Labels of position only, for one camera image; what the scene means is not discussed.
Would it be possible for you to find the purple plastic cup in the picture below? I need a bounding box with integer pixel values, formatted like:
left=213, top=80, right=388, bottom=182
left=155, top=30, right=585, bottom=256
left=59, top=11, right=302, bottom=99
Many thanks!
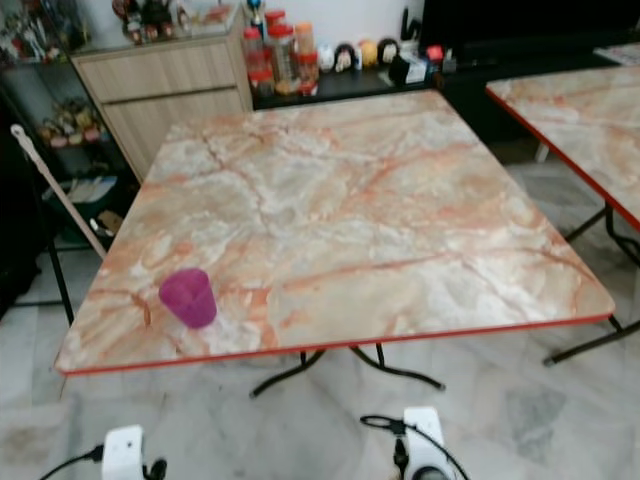
left=157, top=267, right=219, bottom=330

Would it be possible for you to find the marble pattern folding table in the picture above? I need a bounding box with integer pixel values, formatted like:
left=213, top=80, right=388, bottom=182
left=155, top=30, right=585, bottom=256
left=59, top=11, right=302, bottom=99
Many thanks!
left=485, top=65, right=640, bottom=367
left=54, top=88, right=617, bottom=399

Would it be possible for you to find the pale wooden stick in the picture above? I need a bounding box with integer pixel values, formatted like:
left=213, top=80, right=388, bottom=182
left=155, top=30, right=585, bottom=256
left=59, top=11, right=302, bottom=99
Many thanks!
left=10, top=124, right=110, bottom=260

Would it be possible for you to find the light wooden cabinet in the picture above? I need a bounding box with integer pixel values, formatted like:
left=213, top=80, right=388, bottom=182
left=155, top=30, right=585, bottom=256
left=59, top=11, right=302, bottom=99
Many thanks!
left=70, top=14, right=254, bottom=184

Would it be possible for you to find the black low television stand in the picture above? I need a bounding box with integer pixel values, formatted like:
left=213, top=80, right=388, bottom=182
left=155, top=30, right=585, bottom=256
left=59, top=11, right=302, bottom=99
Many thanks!
left=253, top=50, right=640, bottom=141

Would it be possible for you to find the glass display shelf with figurines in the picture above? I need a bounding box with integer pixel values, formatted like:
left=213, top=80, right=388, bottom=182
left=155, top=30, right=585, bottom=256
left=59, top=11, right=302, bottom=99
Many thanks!
left=0, top=0, right=143, bottom=323

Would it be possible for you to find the orange lid clear jar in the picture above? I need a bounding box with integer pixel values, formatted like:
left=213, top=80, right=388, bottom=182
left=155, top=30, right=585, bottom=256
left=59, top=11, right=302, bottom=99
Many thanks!
left=294, top=21, right=319, bottom=94

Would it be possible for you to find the red lid clear jar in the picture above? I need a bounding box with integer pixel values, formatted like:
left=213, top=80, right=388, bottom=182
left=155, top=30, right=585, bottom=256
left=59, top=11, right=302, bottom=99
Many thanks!
left=268, top=23, right=296, bottom=96

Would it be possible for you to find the black television screen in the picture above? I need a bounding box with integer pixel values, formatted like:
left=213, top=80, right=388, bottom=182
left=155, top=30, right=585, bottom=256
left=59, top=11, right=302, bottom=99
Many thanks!
left=418, top=0, right=640, bottom=61

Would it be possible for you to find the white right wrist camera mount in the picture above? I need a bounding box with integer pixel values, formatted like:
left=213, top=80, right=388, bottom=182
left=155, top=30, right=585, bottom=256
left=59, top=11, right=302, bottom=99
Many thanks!
left=402, top=406, right=450, bottom=480

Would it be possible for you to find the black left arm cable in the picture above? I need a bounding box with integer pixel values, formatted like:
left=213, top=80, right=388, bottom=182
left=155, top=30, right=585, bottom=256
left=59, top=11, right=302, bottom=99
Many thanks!
left=40, top=446, right=106, bottom=480

